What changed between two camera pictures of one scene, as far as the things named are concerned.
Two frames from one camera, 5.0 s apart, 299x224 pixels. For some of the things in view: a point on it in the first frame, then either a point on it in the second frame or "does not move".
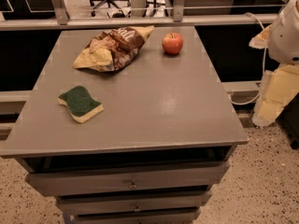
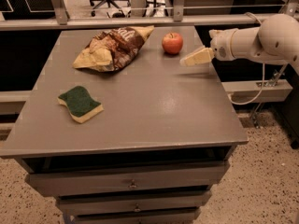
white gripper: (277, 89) to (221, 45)
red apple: (172, 43) does not move
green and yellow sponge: (79, 103) does not move
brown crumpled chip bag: (112, 49) does not move
